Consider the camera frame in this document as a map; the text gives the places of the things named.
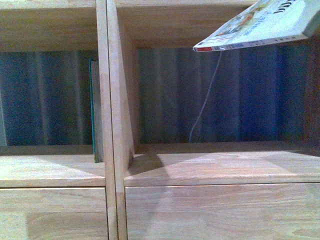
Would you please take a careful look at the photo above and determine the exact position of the thin white cable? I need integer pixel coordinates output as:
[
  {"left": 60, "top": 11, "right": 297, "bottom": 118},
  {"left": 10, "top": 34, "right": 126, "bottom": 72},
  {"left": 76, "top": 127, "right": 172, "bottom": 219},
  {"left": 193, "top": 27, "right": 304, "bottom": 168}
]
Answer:
[{"left": 188, "top": 51, "right": 223, "bottom": 143}]

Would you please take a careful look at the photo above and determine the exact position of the teal hardcover book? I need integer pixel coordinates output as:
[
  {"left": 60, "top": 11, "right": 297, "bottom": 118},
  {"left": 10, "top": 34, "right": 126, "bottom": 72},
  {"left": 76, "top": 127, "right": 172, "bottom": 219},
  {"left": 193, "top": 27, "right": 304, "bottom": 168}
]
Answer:
[{"left": 89, "top": 58, "right": 104, "bottom": 163}]

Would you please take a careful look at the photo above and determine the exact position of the dark blue curtain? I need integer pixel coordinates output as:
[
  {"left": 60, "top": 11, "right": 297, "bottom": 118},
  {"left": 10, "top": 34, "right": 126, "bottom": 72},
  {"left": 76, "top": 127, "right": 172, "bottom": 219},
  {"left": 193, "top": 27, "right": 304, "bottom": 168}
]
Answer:
[{"left": 0, "top": 46, "right": 309, "bottom": 146}]

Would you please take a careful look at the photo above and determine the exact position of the white illustrated paperback book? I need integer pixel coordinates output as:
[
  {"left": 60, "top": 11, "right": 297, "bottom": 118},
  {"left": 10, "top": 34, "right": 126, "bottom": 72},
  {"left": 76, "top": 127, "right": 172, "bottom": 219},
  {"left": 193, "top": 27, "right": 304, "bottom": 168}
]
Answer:
[{"left": 193, "top": 0, "right": 320, "bottom": 52}]

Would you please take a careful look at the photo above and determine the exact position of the wooden bookshelf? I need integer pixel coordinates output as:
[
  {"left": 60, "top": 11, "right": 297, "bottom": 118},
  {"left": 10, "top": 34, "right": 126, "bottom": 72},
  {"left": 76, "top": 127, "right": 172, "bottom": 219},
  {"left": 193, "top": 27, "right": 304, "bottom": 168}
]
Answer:
[{"left": 0, "top": 0, "right": 320, "bottom": 240}]

